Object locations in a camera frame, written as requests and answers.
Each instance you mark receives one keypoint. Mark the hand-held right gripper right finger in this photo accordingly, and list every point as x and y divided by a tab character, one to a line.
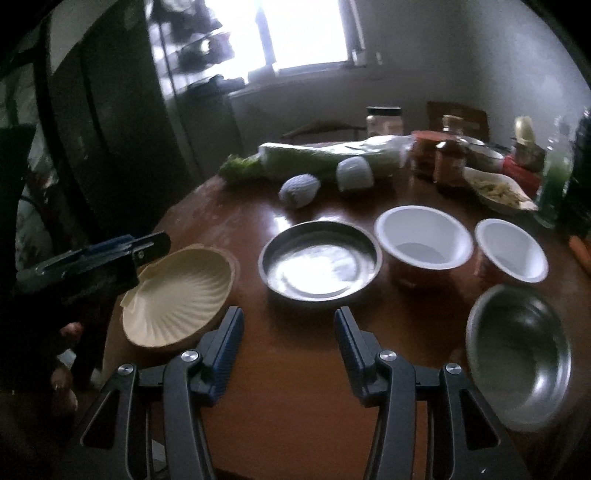
348	350

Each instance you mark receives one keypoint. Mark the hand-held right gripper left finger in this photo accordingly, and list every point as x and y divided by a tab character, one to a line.
228	350

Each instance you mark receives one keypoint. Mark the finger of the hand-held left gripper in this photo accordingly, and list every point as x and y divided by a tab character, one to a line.
138	249

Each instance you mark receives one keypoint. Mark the cream shell-shaped plate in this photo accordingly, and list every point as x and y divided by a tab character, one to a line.
184	295

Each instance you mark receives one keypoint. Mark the round steel plate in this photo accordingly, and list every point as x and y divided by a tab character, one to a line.
318	267

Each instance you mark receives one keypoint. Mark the large white bowl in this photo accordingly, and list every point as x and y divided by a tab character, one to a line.
425	240

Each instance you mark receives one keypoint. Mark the small white bowl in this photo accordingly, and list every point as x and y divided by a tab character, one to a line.
510	249

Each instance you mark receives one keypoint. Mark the person's left hand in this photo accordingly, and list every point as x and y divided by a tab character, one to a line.
64	387

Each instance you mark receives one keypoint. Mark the dark refrigerator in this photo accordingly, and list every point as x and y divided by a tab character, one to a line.
115	115

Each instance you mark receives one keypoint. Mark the oval foam-net wrapped fruit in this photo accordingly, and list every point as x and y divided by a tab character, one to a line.
299	191

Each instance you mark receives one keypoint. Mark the large foam-net wrapped fruit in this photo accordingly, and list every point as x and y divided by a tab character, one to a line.
354	174

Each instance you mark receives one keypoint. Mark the napa cabbage in plastic wrap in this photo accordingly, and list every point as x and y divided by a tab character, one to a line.
300	159

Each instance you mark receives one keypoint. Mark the red-lid sauce jar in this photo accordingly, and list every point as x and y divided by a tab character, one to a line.
425	154

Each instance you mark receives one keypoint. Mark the brown sauce bottle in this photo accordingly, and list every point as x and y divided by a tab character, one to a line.
450	161

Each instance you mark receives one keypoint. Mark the wooden chair with curved back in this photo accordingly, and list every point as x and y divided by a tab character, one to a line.
318	127

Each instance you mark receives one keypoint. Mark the white dish of food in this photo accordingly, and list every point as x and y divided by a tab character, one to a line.
498	191

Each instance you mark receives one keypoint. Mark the black-lid glass jar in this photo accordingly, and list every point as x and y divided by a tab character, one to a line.
383	121

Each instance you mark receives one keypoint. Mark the ceramic bowl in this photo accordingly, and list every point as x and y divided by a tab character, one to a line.
487	157

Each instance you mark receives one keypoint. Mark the red cardboard box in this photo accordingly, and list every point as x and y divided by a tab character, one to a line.
521	175

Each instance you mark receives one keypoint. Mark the carrot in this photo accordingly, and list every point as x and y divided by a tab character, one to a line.
582	249

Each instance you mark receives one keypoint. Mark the green drink bottle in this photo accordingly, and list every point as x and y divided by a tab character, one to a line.
554	184

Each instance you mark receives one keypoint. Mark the steel bowl with yellow cap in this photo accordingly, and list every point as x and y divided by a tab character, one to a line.
531	154

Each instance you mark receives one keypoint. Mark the window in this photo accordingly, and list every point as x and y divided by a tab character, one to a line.
300	32

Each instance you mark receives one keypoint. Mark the yellow plastic cap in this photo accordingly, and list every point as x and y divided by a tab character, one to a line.
525	130

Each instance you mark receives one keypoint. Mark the black thermos flask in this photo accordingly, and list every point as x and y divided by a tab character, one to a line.
581	175

